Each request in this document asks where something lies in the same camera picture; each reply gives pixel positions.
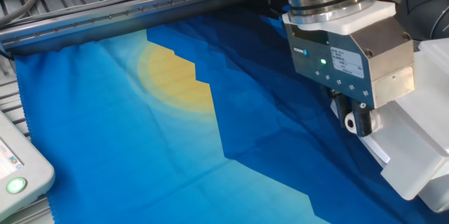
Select grey Schunk gripper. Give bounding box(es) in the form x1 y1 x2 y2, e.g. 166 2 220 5
283 16 415 138

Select blue mountain sun print cloth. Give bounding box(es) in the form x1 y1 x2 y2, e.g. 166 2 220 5
13 4 449 224

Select white teach pendant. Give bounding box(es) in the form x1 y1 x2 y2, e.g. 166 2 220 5
0 110 56 222

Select bolted aluminium rail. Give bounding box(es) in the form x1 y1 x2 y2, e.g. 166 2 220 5
0 0 299 55

